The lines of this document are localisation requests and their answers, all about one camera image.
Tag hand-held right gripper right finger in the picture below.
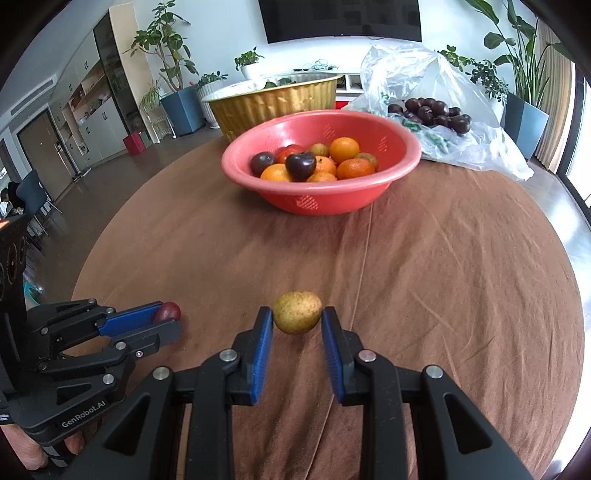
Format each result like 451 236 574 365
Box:
321 305 536 480

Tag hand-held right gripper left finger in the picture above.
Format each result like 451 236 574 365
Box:
60 305 275 480

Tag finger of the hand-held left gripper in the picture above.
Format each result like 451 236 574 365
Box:
25 299 163 337
34 319 183 409

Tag dark red grape tomato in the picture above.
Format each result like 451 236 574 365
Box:
154 301 182 322

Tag small yellow potato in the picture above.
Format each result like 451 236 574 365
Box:
272 291 323 336

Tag red plastic basin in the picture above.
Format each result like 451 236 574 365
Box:
221 110 422 217

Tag smooth orange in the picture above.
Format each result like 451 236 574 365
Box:
329 137 361 163
260 163 294 182

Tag person's left hand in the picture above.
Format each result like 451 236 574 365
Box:
0 425 86 472

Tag blue-grey chair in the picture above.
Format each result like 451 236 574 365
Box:
14 168 63 217

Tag brown wooden door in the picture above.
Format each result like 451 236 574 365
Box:
16 108 77 178

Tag dark red cube box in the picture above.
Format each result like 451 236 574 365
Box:
122 131 148 156

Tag blue-grey plant pot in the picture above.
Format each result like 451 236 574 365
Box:
159 86 206 137
503 93 550 148

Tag thin spider plant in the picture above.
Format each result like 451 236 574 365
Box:
139 83 162 112

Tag green printed plastic bag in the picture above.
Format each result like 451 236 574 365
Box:
397 115 451 155

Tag tall glass door cabinet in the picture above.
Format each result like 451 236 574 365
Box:
92 4 146 139

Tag white ribbed pot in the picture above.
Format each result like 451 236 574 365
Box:
196 82 222 130

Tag gold foil basin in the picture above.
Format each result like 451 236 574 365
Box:
202 74 345 143

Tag pile of dark plums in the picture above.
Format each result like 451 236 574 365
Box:
388 97 472 137

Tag clear plastic bag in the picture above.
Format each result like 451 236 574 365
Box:
344 42 535 182

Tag tall tree plant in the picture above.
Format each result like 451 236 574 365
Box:
122 0 199 93

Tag dark green bushy plant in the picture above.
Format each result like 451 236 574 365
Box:
471 60 509 100

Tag black framed window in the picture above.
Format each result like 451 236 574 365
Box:
556 65 591 208

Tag small bushy green plant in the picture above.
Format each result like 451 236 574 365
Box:
436 45 472 70

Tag beige curtain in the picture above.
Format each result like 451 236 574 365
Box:
533 23 575 174

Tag black television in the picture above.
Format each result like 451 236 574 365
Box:
257 0 423 44

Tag large broad-leaf plant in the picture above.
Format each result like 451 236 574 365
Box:
464 0 561 109

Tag white wall cabinets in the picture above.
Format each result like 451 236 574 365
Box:
48 46 125 169

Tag white wire rack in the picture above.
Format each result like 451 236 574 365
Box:
148 108 177 144

